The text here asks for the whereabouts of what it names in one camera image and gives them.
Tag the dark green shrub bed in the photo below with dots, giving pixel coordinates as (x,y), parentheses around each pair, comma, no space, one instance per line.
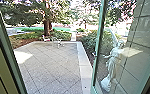
(91,41)

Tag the white garden table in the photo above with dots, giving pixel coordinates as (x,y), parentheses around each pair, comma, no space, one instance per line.
(57,41)

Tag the white garden chair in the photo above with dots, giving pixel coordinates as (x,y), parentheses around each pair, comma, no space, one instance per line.
(45,38)

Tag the brown tree trunk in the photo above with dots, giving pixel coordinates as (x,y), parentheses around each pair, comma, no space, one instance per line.
(46,25)

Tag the low brown green hedge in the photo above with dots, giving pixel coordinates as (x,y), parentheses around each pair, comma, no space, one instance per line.
(27,36)

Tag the green door frame post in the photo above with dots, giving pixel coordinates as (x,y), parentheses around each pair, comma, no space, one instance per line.
(4,60)

